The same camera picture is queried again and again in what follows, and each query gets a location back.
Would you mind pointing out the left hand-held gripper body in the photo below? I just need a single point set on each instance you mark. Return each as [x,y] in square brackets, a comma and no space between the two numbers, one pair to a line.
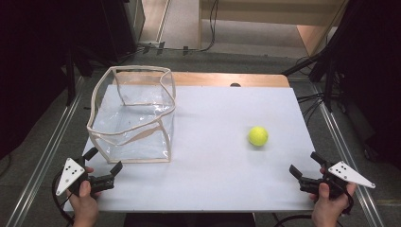
[71,173]

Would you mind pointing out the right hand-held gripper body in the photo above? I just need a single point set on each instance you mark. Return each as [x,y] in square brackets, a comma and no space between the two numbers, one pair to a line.
[346,174]

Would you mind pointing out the clear plastic storage bag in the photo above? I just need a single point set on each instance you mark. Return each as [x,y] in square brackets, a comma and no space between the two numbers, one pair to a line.
[132,126]

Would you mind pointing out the yellow tennis ball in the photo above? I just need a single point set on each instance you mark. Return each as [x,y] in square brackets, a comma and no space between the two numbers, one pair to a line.
[258,136]

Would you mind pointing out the person's left hand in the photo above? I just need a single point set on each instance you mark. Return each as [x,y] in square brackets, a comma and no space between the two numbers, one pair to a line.
[84,208]

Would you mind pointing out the person's right hand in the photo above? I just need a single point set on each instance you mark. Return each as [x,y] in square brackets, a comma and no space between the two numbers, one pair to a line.
[329,211]

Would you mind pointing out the white table board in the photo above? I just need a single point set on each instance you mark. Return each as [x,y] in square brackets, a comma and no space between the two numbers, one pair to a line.
[214,164]

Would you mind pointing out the person's dark lap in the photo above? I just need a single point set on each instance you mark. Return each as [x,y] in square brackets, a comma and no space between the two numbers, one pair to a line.
[189,220]

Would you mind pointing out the black tripod stand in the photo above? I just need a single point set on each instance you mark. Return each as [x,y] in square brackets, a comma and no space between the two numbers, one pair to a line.
[321,66]

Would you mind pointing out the wooden table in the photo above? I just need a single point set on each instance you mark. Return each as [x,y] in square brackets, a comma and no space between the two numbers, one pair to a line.
[220,79]

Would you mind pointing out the black cabinet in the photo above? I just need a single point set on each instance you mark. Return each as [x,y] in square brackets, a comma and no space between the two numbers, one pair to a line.
[121,28]

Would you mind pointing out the light wooden shelf unit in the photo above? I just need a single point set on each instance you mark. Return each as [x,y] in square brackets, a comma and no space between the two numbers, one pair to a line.
[283,12]

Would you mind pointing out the metal floor rail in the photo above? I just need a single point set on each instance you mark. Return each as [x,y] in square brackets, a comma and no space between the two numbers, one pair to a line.
[353,164]
[41,164]

